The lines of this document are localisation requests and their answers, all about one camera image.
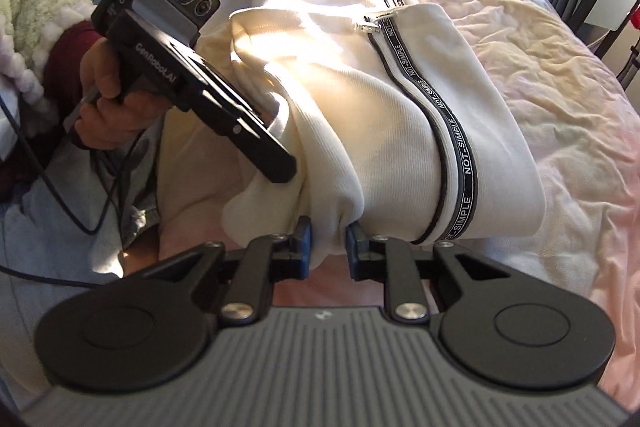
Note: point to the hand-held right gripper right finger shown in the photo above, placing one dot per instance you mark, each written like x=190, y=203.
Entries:
x=354, y=257

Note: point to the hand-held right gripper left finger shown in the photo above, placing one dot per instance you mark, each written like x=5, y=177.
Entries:
x=302, y=252

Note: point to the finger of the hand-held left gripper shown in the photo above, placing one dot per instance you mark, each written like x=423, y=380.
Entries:
x=245, y=99
x=270, y=157

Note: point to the cream zip-up jacket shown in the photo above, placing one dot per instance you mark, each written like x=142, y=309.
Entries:
x=350, y=107

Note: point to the person's left forearm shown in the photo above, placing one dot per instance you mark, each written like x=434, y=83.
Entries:
x=35, y=7

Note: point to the person's left hand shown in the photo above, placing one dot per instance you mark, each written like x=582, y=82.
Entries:
x=125, y=122

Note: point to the pastel tie-dye blanket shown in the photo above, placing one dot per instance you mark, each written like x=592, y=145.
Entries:
x=550, y=132

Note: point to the black chair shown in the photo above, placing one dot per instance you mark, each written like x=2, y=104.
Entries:
x=607, y=22

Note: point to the red cloth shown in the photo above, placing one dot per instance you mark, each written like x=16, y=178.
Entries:
x=636, y=14

